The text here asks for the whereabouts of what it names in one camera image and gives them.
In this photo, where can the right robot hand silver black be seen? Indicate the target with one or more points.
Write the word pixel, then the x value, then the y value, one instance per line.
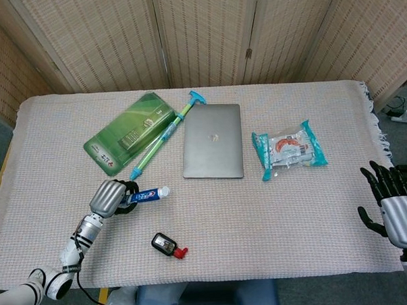
pixel 402 221

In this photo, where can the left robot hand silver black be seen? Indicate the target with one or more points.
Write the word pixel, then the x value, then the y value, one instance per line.
pixel 105 197

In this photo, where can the blue white toothpaste tube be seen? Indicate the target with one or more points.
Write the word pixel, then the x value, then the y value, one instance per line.
pixel 148 195

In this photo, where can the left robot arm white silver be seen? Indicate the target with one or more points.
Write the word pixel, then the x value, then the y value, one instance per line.
pixel 88 228

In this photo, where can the blue robot base block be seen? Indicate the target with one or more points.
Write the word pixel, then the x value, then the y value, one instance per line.
pixel 210 301

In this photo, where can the black ink bottle red cap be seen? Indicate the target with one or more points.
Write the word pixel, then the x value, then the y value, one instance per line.
pixel 163 242

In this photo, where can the green blue toy water pump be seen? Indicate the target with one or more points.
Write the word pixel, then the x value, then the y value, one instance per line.
pixel 149 156

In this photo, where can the green toothbrush blister pack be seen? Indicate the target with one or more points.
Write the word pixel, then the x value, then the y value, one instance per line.
pixel 121 136

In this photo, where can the white power strip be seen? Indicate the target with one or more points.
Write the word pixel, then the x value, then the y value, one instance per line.
pixel 404 116

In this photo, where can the grey closed laptop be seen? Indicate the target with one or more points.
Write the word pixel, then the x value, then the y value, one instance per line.
pixel 211 148

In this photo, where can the teal clear snack bag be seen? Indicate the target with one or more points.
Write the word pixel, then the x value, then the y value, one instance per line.
pixel 288 149

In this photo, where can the beige woven tablecloth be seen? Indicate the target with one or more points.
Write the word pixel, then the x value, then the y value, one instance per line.
pixel 243 218

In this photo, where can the wicker folding screen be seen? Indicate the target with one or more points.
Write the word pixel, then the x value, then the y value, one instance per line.
pixel 201 34

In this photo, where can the brass screen hinge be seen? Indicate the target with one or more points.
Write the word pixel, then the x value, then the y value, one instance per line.
pixel 248 52

